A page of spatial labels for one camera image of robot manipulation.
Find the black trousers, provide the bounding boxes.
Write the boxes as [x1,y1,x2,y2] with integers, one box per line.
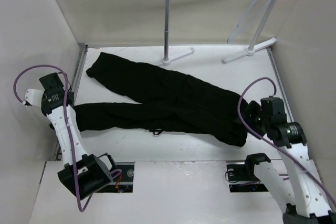
[75,52,247,147]

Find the purple cable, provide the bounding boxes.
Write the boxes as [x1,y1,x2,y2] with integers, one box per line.
[237,77,336,201]
[13,64,123,213]

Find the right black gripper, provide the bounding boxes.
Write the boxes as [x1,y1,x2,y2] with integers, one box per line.
[233,100,270,140]

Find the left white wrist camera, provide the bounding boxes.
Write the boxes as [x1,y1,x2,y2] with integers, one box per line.
[22,89,43,107]

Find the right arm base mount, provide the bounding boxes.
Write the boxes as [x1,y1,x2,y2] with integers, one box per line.
[225,163,268,193]

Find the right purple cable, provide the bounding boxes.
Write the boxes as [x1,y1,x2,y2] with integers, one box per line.
[237,77,336,201]

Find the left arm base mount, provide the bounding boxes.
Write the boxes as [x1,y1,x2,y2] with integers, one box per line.
[98,163,135,193]

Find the white metal clothes rack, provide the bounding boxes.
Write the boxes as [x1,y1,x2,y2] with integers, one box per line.
[162,0,277,66]

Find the light blue plastic hanger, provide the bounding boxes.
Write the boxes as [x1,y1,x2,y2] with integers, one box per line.
[227,0,270,44]

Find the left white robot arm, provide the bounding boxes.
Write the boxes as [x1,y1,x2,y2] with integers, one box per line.
[39,72,121,200]

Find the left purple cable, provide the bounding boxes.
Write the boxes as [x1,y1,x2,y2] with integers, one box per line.
[13,64,123,213]

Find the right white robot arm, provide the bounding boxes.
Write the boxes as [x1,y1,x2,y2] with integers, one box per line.
[237,97,335,223]

